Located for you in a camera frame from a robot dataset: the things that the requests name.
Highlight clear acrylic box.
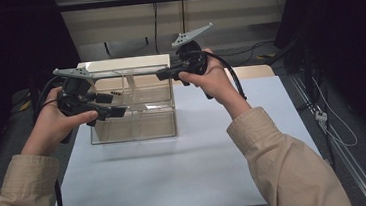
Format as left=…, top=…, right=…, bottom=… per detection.
left=84, top=63, right=179, bottom=146

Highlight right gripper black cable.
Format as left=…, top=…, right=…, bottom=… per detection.
left=195, top=46, right=248, bottom=105

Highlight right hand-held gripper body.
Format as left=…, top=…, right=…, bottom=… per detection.
left=168, top=21, right=220, bottom=80

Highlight black curtain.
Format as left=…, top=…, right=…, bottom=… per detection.
left=0, top=0, right=91, bottom=173
left=269, top=0, right=366, bottom=163

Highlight black hanging cable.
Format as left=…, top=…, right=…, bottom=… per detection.
left=150, top=1, right=162, bottom=55

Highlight white table sheet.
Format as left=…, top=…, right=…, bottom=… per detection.
left=42, top=70, right=326, bottom=206

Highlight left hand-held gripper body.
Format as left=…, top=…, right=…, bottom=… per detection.
left=52, top=64, right=111, bottom=126

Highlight black floor cable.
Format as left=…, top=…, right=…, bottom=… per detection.
left=225, top=40, right=277, bottom=59

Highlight thin white cable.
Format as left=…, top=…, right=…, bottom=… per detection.
left=311, top=73, right=359, bottom=150

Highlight person's right hand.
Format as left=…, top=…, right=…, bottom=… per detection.
left=175, top=44, right=253, bottom=124

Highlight white plug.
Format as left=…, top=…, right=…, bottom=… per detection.
left=314, top=110, right=328, bottom=122

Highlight metal floor rail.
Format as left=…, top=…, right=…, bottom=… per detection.
left=288, top=66, right=366, bottom=206

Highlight beige board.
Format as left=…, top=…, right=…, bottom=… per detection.
left=76, top=53, right=172, bottom=75

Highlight person's left hand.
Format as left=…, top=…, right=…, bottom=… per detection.
left=14, top=83, right=103, bottom=160

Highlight yellow floor tape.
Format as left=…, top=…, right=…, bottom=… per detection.
left=255, top=52, right=277, bottom=61

